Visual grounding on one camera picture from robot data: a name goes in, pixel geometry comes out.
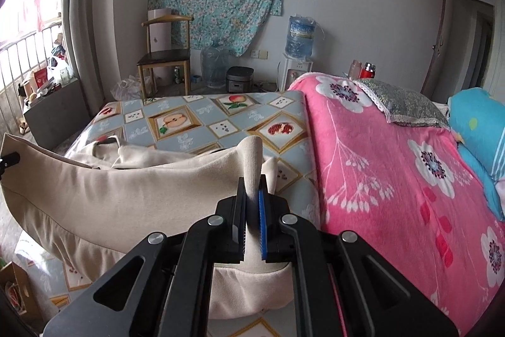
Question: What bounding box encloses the crumpled clear plastic bag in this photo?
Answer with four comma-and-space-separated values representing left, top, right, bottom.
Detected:
110, 74, 152, 99

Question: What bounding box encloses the wooden chair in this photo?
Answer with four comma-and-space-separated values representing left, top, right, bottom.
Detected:
137, 15, 195, 99

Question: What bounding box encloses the white water dispenser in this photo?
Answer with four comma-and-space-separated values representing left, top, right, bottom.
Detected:
277, 58, 314, 92

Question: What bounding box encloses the cardboard box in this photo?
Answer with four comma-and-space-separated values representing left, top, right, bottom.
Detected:
0, 262, 35, 319

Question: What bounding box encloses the beige zip jacket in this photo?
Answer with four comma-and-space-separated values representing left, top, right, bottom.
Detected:
0, 134, 294, 320

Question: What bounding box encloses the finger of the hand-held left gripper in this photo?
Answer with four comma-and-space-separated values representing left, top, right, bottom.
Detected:
0, 151, 21, 180

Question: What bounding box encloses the white box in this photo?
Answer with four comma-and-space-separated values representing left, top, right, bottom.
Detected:
148, 8, 173, 53

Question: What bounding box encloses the empty clear water jug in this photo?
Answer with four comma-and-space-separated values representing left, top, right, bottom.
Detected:
201, 40, 230, 89

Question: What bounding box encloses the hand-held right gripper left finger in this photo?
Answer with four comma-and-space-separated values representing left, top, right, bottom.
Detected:
43, 177, 247, 337

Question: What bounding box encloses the grey curtain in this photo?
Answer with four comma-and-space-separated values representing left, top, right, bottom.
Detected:
61, 0, 119, 117

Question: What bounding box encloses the pink floral blanket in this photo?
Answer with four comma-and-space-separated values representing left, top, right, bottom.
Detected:
286, 72, 505, 337

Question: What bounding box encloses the dark grey cabinet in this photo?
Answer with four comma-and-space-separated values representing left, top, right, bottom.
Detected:
23, 78, 93, 148

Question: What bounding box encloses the brown door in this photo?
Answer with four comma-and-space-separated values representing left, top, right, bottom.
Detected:
420, 0, 454, 97

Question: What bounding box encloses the blue pillow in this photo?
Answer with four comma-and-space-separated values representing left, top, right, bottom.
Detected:
448, 87, 505, 221

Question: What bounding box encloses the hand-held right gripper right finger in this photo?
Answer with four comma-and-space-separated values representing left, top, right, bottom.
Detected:
257, 179, 460, 337

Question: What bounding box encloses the white plastic bag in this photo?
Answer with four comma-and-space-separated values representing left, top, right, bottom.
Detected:
47, 55, 74, 86

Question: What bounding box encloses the silver lace-edged pillow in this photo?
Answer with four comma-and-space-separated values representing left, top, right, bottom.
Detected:
355, 78, 451, 128

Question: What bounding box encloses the grey rice cooker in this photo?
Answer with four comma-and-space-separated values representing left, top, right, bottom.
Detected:
226, 66, 254, 93

